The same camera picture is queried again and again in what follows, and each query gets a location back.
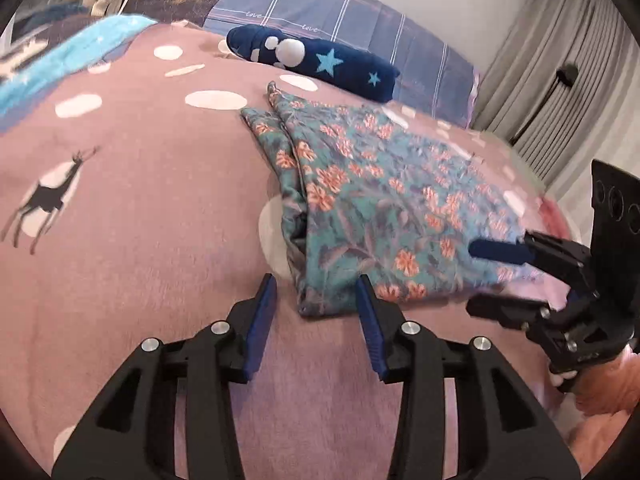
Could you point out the black curtain holder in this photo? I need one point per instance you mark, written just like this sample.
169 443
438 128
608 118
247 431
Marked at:
567 75

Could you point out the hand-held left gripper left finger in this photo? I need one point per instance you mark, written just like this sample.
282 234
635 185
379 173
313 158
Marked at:
260 320

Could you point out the light blue blanket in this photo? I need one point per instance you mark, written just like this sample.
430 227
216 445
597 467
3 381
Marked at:
75 45

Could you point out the floral teal garment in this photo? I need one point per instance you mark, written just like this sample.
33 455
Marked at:
380 200

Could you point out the plaid blue pillow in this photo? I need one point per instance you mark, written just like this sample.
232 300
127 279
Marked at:
360 15

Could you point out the pink deer print bedsheet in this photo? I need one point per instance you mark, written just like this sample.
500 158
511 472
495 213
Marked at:
150 210

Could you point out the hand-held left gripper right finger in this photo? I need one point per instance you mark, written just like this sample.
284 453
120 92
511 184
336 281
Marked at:
370 325

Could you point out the navy star print pillow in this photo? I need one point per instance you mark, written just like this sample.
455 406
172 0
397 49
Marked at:
325 62

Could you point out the person's right forearm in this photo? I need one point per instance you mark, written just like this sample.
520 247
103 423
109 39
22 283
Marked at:
607 400

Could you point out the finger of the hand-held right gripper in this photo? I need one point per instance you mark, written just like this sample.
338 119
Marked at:
500 251
495 309

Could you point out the person's right hand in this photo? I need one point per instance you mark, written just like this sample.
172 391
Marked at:
561 377

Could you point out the grey curtain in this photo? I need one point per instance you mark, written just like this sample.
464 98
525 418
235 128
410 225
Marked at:
560 35

